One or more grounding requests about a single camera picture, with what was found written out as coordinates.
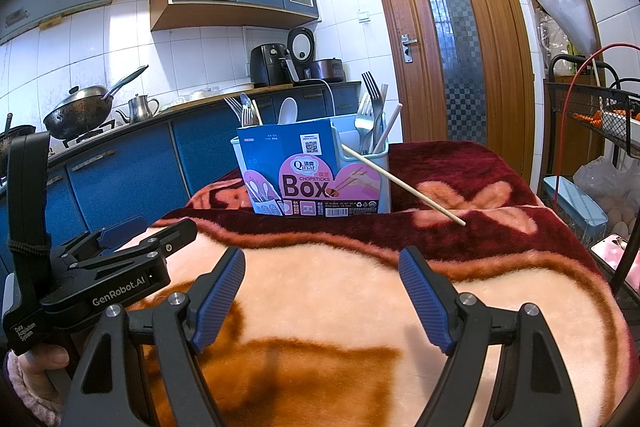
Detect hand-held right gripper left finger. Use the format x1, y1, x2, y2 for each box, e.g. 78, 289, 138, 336
60, 247, 247, 427

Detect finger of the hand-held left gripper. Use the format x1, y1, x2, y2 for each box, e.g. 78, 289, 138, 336
62, 215, 149, 260
107, 218, 198, 270

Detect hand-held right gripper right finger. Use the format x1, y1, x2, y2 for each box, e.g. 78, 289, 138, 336
398, 246, 583, 427

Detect white utensil holder box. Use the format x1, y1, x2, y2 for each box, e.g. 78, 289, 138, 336
230, 117, 391, 218

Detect white spoon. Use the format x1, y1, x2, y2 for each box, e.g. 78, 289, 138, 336
276, 97, 299, 126

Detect white-handled chopstick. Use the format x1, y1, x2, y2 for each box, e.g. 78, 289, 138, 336
374, 103, 404, 154
377, 83, 389, 152

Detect long steel fork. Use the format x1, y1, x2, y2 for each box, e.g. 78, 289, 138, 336
361, 72, 383, 155

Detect person's left forearm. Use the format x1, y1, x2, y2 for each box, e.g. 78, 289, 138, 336
2, 352, 63, 427

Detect person's left hand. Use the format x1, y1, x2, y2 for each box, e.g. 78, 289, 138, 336
5, 342, 71, 388

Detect blue kitchen base cabinet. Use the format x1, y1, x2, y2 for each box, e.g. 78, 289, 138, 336
0, 81, 363, 278

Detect red and pink floral blanket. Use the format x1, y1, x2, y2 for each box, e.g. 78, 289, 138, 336
122, 141, 633, 427

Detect gas stove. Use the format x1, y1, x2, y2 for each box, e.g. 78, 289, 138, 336
60, 119, 118, 148

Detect black wok with lid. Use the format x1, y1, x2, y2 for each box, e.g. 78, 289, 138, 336
43, 64, 150, 141

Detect steel kettle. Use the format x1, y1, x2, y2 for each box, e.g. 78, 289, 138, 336
116, 93, 161, 124

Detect light blue plastic container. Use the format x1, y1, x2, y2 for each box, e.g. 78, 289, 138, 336
542, 176, 610, 248

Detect black air fryer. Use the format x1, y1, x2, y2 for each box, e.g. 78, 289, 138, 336
249, 44, 296, 88

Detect smartphone with pink screen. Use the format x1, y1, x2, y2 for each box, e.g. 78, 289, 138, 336
590, 234, 640, 288

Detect crumpled white plastic bag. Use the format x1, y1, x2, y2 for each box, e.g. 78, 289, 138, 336
572, 157, 636, 212

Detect pile of white eggs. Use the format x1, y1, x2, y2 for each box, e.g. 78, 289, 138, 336
607, 202, 640, 238

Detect dark red pressure cooker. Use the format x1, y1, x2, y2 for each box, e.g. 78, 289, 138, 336
307, 58, 346, 84

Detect rice cooker with open lid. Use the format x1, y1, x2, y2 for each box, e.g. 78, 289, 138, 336
286, 27, 317, 82

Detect black metal rack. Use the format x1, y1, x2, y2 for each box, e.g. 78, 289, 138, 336
542, 54, 640, 308

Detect orange vegetables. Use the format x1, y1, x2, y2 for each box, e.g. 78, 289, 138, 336
572, 109, 640, 125

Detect wooden door with glass pane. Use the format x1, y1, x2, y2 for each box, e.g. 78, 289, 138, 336
362, 0, 536, 155

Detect white tray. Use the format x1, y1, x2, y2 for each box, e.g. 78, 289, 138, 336
600, 112, 640, 138

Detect thick black cable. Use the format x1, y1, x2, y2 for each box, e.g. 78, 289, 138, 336
607, 227, 640, 308

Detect white power cable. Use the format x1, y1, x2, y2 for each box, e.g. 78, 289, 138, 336
312, 79, 335, 118

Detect red cable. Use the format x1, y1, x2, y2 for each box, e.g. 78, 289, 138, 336
560, 44, 640, 202

